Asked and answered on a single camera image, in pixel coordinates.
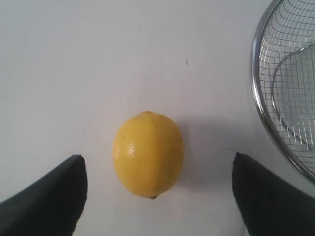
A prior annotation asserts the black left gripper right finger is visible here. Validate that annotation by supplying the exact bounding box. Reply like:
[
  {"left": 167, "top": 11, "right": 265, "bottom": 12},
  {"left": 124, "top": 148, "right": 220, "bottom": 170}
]
[{"left": 232, "top": 152, "right": 315, "bottom": 236}]

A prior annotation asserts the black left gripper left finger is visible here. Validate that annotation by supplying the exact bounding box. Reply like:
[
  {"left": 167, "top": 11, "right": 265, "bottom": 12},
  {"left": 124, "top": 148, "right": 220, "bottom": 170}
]
[{"left": 0, "top": 155, "right": 88, "bottom": 236}]

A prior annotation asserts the yellow lemon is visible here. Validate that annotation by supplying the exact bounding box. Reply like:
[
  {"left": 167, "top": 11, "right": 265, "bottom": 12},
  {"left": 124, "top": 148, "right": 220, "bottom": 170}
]
[{"left": 113, "top": 111, "right": 184, "bottom": 199}]

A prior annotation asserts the oval wire mesh basket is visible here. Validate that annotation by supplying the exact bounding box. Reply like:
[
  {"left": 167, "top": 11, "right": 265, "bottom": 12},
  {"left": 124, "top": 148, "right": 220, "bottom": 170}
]
[{"left": 250, "top": 0, "right": 315, "bottom": 182}]

